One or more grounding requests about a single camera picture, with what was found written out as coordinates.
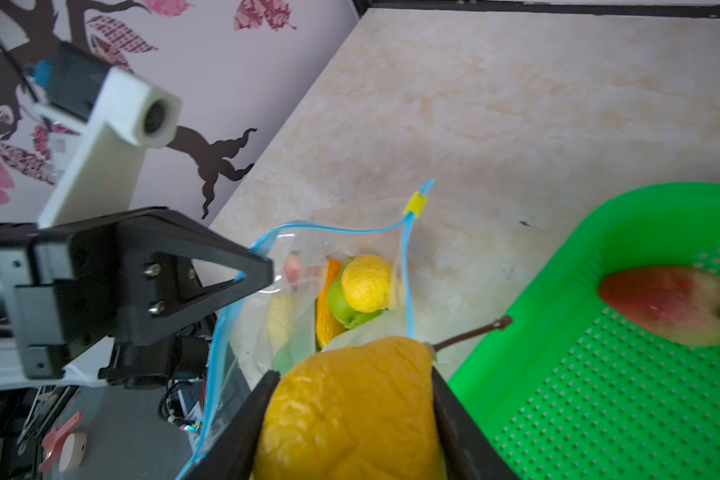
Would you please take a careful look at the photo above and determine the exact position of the green pear toy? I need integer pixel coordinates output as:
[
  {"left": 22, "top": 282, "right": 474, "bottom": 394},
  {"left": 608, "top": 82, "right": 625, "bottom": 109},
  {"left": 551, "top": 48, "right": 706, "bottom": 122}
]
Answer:
[{"left": 327, "top": 278, "right": 385, "bottom": 330}]

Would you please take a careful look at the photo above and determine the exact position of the yellow pear toy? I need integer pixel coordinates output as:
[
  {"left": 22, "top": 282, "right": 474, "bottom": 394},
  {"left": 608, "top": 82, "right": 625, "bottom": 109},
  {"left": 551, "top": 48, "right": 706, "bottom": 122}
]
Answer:
[{"left": 252, "top": 316, "right": 512, "bottom": 479}]

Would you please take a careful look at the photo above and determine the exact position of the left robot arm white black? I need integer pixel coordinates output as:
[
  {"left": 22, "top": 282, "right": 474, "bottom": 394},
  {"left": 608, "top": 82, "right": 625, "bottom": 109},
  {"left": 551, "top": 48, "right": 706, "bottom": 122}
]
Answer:
[{"left": 0, "top": 207, "right": 274, "bottom": 390}]

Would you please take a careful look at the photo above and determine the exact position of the red strawberry toy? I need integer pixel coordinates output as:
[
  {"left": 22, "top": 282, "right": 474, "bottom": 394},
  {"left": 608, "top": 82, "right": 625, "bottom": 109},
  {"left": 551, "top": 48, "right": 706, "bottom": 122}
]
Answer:
[{"left": 283, "top": 252, "right": 303, "bottom": 291}]

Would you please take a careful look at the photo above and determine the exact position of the pale yellow fruit toy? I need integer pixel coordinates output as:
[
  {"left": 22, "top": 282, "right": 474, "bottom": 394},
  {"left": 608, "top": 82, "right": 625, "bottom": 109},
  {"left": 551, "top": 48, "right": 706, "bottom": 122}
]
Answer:
[{"left": 266, "top": 292, "right": 294, "bottom": 353}]

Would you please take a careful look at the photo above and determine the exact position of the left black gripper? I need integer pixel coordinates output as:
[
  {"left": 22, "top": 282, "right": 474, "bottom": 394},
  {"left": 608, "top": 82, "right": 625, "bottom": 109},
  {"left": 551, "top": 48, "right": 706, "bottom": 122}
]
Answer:
[{"left": 0, "top": 208, "right": 274, "bottom": 390}]

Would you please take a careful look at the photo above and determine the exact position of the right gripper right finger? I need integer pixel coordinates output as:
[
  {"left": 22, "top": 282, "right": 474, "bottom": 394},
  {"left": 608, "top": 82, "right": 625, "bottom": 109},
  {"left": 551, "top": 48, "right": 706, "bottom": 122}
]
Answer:
[{"left": 432, "top": 369, "right": 519, "bottom": 480}]

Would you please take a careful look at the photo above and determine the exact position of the green plastic basket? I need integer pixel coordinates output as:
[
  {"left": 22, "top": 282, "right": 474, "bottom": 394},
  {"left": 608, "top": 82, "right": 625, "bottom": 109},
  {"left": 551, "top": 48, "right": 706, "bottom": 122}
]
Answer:
[{"left": 449, "top": 183, "right": 720, "bottom": 479}]

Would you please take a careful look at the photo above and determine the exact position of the red apple toy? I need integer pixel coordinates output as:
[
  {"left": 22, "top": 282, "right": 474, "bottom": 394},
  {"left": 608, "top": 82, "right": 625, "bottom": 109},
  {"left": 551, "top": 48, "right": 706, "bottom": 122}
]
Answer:
[{"left": 598, "top": 265, "right": 720, "bottom": 348}]

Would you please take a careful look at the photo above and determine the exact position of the clear zip bag blue zipper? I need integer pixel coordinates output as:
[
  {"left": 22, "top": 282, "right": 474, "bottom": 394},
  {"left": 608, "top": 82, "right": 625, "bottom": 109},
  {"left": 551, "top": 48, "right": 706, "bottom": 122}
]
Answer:
[{"left": 177, "top": 181, "right": 434, "bottom": 479}]

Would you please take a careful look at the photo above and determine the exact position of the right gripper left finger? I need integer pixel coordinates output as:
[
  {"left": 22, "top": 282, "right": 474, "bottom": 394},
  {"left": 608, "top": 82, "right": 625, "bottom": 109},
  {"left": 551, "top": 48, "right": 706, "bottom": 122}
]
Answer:
[{"left": 182, "top": 371, "right": 281, "bottom": 479}]

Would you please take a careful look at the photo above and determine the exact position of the yellow lemon toy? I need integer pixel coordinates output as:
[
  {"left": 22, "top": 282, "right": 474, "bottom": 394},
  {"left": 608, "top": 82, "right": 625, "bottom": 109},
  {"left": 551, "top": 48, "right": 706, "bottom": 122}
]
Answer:
[{"left": 341, "top": 254, "right": 392, "bottom": 313}]

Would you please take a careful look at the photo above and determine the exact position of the orange banana toy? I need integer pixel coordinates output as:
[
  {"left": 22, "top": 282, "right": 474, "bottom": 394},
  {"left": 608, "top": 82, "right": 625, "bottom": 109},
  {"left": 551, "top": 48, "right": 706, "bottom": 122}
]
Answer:
[{"left": 315, "top": 259, "right": 346, "bottom": 350}]

